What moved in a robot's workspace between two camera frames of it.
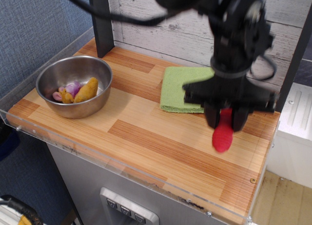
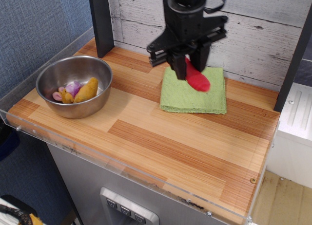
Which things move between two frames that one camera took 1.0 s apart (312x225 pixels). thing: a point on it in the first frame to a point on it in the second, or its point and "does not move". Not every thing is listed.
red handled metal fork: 223,134 to 198,80
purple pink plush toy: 72,88 does not move
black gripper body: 228,86 to 187,37
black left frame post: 103,27 does not move
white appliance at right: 291,154 does not move
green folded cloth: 172,93 does not move
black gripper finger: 212,112 to 177,62
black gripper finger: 239,117 to 198,56
